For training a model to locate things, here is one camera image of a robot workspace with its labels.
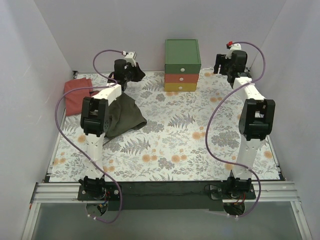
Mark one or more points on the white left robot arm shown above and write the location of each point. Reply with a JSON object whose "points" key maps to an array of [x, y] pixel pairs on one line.
{"points": [[95, 122]]}

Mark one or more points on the aluminium front rail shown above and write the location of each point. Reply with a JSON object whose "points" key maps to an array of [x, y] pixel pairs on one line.
{"points": [[271, 191]]}

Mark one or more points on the red cloth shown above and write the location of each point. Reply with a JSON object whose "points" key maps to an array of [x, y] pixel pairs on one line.
{"points": [[74, 100]]}

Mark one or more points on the green red yellow drawer box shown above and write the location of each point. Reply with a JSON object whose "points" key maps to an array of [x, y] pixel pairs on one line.
{"points": [[182, 51]]}

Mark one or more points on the floral table mat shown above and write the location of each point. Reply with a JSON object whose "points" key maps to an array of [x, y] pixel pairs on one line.
{"points": [[188, 136]]}

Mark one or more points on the green top drawer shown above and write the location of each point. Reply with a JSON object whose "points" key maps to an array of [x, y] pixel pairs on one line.
{"points": [[182, 68]]}

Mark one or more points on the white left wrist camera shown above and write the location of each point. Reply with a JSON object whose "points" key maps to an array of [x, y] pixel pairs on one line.
{"points": [[130, 57]]}

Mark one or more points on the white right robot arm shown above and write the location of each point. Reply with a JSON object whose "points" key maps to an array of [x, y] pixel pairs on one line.
{"points": [[255, 124]]}

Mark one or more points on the red drawer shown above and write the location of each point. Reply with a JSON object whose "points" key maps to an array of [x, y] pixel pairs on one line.
{"points": [[181, 78]]}

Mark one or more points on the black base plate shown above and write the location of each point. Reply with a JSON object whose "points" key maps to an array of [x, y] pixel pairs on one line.
{"points": [[163, 195]]}

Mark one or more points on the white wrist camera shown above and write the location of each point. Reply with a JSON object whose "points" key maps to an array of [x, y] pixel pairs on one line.
{"points": [[232, 47], [130, 57]]}

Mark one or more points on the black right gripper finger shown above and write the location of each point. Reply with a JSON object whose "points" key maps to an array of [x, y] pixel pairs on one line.
{"points": [[216, 68], [220, 59]]}

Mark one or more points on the dark green cloth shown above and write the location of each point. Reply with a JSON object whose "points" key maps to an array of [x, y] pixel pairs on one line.
{"points": [[124, 115]]}

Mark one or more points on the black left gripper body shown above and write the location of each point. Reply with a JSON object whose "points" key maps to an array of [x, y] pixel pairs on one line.
{"points": [[133, 73]]}

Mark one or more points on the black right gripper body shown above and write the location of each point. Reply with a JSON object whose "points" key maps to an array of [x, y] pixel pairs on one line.
{"points": [[221, 64]]}

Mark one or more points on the yellow bottom drawer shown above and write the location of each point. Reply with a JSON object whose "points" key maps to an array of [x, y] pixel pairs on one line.
{"points": [[180, 87]]}

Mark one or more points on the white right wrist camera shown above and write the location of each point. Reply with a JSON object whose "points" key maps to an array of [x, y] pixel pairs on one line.
{"points": [[232, 47]]}

